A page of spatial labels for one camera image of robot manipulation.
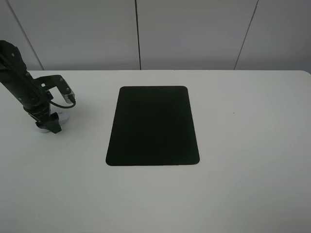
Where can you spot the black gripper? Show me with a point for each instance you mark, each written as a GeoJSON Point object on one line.
{"type": "Point", "coordinates": [45, 121]}

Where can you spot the white wireless computer mouse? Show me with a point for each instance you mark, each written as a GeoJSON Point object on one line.
{"type": "Point", "coordinates": [63, 119]}

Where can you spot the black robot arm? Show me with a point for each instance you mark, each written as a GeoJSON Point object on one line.
{"type": "Point", "coordinates": [32, 96]}

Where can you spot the black rectangular mouse pad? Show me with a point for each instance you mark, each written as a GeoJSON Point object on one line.
{"type": "Point", "coordinates": [153, 126]}

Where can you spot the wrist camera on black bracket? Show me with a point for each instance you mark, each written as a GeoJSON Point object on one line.
{"type": "Point", "coordinates": [52, 81]}

